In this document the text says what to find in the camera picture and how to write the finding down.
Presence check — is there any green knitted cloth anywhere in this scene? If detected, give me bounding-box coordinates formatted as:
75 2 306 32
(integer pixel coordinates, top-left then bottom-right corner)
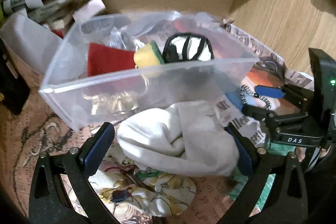
228 142 294 212

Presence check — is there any floral printed cloth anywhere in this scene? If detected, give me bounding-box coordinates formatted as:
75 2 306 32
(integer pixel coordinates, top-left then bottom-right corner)
88 143 197 217

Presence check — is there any white drawstring pouch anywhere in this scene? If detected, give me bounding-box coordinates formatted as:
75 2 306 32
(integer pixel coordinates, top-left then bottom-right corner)
117 101 239 177

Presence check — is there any yellow sponge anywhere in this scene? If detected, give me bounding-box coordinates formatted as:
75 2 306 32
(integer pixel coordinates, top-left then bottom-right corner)
133 41 165 68

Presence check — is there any white black-trimmed cap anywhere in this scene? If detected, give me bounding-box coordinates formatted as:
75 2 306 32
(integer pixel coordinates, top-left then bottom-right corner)
162 32 215 63

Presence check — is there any clear plastic storage bin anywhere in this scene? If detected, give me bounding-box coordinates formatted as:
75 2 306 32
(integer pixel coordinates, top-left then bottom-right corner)
39 11 258 130

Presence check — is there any red cloth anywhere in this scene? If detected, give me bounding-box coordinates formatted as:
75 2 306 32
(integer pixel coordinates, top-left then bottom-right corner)
87 43 135 77

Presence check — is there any dark wine bottle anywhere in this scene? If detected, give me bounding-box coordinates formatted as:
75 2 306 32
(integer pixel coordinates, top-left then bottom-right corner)
0 39 30 115

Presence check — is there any crumpled clear plastic wrap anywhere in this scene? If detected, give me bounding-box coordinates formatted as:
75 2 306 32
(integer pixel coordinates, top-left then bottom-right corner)
102 31 145 52

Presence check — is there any small white card box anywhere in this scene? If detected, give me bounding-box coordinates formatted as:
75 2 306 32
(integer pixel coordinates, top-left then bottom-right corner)
72 0 107 22

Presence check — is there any rolled newspaper stack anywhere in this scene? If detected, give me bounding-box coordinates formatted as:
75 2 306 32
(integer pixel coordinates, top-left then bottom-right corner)
1 0 75 31

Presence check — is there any black white braided cord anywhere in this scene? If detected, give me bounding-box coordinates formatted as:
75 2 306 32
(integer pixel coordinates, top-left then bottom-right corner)
239 84 272 110

